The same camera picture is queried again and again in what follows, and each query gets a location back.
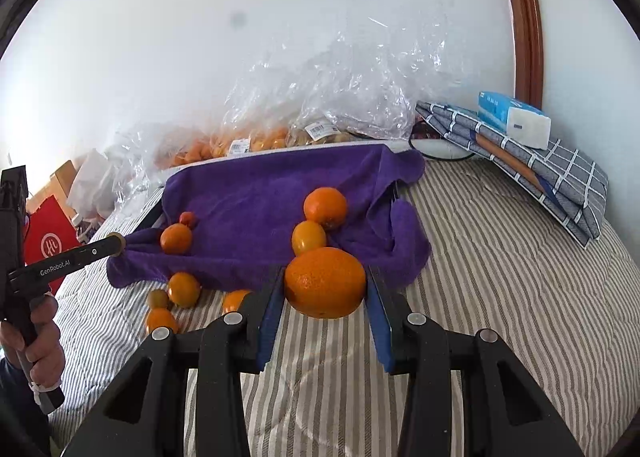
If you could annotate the striped grey quilt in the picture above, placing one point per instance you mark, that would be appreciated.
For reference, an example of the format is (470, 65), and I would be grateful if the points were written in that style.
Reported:
(500, 312)

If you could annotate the blue white tissue pack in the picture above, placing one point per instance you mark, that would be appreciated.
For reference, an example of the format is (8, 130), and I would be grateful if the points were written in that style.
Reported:
(515, 119)

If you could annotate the small green fruit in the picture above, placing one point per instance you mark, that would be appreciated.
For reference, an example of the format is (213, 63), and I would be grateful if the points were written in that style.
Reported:
(159, 298)

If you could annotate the white long bar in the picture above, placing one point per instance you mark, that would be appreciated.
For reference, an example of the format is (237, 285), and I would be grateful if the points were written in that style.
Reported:
(220, 160)

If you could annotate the clear bag of brown fruits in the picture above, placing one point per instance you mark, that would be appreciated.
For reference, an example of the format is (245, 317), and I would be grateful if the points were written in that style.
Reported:
(360, 87)

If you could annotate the purple towel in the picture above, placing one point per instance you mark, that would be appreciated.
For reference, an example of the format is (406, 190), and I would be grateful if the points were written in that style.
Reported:
(260, 187)

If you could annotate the orange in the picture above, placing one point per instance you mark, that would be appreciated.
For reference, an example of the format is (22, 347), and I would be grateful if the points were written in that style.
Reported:
(176, 238)
(184, 289)
(308, 237)
(235, 299)
(161, 321)
(325, 207)
(325, 282)

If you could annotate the crumpled clear plastic bag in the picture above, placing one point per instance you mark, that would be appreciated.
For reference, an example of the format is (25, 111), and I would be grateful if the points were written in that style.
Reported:
(145, 152)

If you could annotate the folded checked grey fabric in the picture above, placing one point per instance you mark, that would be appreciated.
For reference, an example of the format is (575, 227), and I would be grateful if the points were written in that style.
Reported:
(560, 177)

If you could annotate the red paper bag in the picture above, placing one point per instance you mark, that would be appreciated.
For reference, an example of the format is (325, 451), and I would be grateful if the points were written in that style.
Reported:
(47, 222)

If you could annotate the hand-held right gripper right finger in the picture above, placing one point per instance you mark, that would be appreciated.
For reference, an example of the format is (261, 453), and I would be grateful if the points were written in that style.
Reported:
(381, 322)

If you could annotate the person's left forearm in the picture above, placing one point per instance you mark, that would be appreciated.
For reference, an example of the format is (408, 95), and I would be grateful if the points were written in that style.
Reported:
(20, 407)

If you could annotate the white plastic bag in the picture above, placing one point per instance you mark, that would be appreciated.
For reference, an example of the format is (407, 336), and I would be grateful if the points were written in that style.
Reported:
(95, 182)

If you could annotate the person's left hand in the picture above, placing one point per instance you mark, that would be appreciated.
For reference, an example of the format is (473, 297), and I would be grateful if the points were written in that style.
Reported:
(50, 347)

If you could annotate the clear bag of oranges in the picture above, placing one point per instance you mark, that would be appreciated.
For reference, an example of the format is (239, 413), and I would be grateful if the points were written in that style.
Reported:
(250, 137)

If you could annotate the brown wooden door frame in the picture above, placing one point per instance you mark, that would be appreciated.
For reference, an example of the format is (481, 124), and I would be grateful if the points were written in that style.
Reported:
(525, 22)

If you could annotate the small red fruit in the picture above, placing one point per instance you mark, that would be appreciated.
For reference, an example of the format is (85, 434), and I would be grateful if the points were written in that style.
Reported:
(187, 218)

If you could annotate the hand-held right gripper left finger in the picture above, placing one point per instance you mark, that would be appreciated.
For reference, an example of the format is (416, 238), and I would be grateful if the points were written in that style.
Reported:
(272, 317)

